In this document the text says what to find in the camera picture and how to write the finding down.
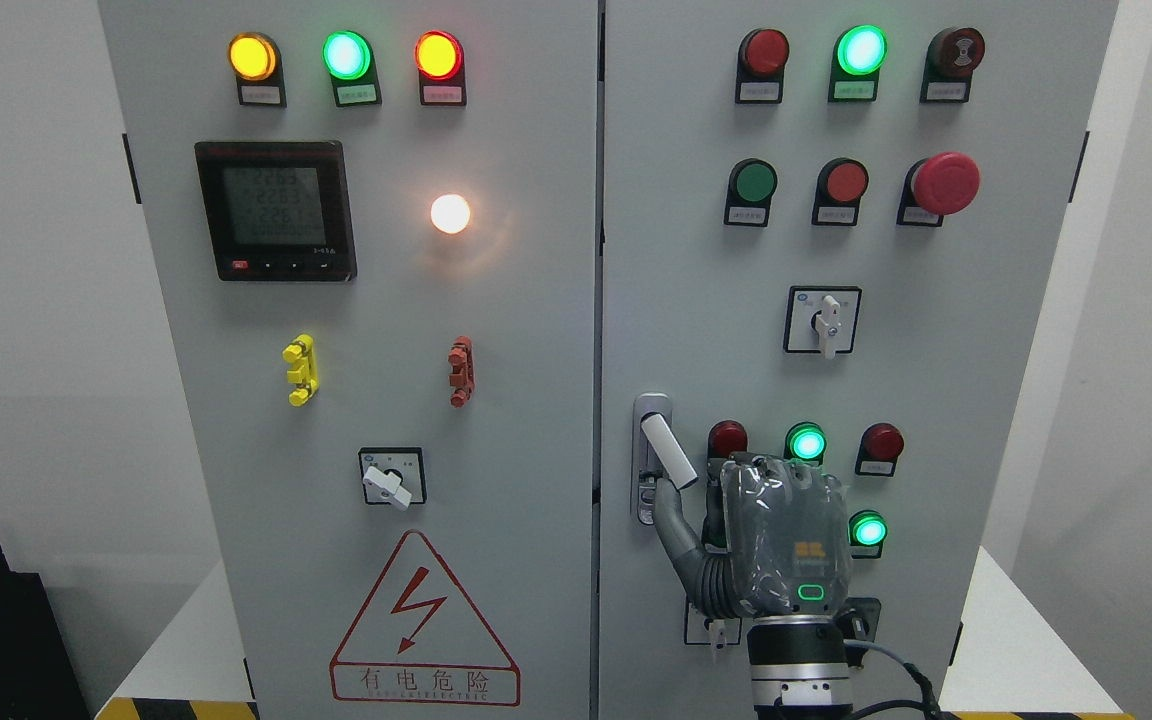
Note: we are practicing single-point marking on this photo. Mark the silver door handle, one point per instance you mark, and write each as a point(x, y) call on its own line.
point(655, 454)

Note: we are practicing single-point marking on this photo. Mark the grey left cabinet door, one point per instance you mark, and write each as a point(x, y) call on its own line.
point(509, 475)

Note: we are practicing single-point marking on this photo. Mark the grey cabinet door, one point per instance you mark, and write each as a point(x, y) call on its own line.
point(509, 475)
point(696, 309)

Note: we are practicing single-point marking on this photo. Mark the grey right cabinet door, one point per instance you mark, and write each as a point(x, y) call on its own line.
point(696, 309)

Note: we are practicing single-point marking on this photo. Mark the red terminal clip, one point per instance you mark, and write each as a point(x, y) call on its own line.
point(461, 375)

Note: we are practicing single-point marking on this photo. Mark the dark red indicator middle left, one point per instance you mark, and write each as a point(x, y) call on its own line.
point(726, 438)

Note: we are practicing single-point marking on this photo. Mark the white glowing indicator light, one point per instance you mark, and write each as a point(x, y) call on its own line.
point(450, 213)

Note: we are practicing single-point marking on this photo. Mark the green indicator light middle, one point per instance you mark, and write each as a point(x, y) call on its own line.
point(805, 441)

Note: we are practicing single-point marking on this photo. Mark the green indicator light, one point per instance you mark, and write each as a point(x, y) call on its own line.
point(351, 65)
point(805, 441)
point(856, 64)

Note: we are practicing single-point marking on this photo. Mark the green push button upper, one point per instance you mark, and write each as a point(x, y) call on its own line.
point(749, 192)

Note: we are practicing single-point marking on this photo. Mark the yellow terminal clip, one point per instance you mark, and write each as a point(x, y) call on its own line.
point(301, 373)

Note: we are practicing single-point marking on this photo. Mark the dark red indicator middle right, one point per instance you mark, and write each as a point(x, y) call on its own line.
point(879, 450)

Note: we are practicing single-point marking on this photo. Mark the red push button upper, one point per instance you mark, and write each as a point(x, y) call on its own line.
point(840, 185)

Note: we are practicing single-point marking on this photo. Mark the red electric hazard warning sticker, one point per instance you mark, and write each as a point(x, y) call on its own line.
point(419, 638)

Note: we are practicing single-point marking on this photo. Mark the red lit indicator light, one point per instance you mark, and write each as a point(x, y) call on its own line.
point(440, 61)

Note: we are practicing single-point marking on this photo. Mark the black digital power meter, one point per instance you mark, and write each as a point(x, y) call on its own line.
point(277, 211)

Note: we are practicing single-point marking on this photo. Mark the green lit push button lower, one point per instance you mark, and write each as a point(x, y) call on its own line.
point(867, 531)

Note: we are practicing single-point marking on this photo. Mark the dark red indicator light top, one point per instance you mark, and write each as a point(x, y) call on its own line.
point(760, 67)

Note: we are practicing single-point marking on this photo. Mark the green indicator light top left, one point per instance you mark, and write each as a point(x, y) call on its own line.
point(351, 65)

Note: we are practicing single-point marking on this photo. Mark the red emergency stop button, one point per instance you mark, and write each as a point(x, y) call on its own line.
point(935, 187)

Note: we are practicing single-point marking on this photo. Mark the green indicator light top right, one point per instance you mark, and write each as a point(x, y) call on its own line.
point(856, 64)

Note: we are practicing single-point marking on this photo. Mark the yellow indicator light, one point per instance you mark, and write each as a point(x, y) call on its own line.
point(258, 67)

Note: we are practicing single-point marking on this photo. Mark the red black buzzer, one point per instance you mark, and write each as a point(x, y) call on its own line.
point(951, 59)

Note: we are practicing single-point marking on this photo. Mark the black box at left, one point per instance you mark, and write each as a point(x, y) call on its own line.
point(37, 680)

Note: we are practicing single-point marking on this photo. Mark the left white rotary selector switch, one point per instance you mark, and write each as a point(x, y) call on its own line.
point(393, 476)

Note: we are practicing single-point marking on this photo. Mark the upper right white selector switch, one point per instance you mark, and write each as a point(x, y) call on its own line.
point(821, 320)

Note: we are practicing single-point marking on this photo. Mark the lower white selector switch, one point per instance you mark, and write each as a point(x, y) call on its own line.
point(715, 635)

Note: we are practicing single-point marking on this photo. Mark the black rotary knob switch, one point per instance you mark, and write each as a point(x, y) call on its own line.
point(858, 618)

